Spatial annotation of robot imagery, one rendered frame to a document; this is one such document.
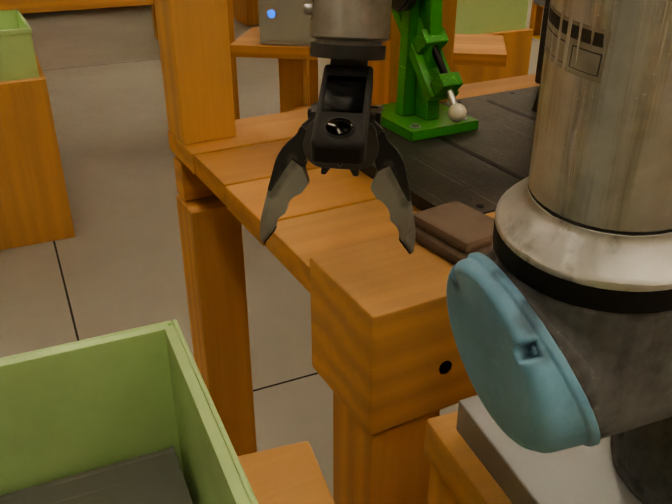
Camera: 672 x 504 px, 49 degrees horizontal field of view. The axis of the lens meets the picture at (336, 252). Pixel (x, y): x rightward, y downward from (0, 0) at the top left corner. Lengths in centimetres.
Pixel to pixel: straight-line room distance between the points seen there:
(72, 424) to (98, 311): 188
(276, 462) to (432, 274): 25
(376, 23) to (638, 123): 39
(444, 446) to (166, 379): 24
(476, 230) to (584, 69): 49
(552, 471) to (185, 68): 83
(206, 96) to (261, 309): 130
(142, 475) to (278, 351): 159
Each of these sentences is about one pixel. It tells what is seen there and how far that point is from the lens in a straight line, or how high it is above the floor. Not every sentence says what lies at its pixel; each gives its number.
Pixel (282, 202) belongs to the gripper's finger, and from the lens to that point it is 72.
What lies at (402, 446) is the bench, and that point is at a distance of 83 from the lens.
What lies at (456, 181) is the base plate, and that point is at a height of 90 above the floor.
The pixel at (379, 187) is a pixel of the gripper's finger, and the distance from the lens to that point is 70.
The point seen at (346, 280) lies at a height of 90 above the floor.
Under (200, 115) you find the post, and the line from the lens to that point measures 121.
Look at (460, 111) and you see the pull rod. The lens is 114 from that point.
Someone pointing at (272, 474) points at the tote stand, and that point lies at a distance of 70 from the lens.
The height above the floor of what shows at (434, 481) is 79.
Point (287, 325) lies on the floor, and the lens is 231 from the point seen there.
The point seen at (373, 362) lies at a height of 85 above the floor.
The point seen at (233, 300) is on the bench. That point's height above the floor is 57.
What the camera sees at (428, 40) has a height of 104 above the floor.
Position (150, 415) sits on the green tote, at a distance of 63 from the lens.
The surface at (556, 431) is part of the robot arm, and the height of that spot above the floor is 103.
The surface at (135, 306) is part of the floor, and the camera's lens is 249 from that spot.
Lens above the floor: 128
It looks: 28 degrees down
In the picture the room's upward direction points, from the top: straight up
